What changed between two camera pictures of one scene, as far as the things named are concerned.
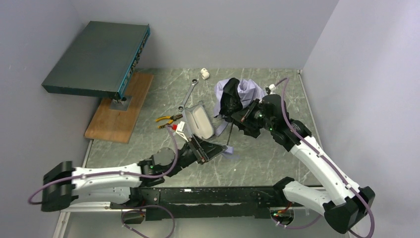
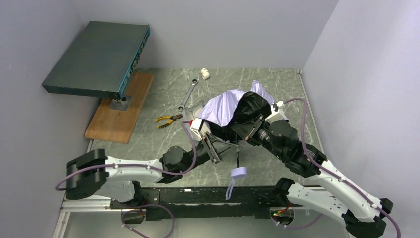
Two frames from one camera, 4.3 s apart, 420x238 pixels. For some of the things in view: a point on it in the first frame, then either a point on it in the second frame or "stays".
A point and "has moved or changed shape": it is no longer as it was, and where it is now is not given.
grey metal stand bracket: [121, 105] stays
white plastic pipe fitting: [205, 73] stays
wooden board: [117, 125] stays
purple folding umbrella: [233, 95] has moved or changed shape
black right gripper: [239, 116] -> [253, 125]
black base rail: [191, 203] stays
